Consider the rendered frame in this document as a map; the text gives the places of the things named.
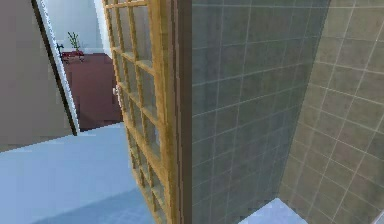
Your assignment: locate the green house plant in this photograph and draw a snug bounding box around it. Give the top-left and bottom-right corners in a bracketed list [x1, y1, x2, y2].
[61, 31, 86, 63]

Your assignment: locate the dark red cupboard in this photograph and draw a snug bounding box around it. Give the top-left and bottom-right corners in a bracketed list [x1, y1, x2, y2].
[61, 52, 124, 132]

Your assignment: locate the wooden glazed room door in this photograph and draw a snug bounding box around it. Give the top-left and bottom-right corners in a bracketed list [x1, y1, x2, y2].
[101, 0, 193, 224]

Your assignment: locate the small black figurine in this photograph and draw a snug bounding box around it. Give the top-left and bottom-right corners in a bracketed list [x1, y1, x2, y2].
[55, 42, 66, 60]

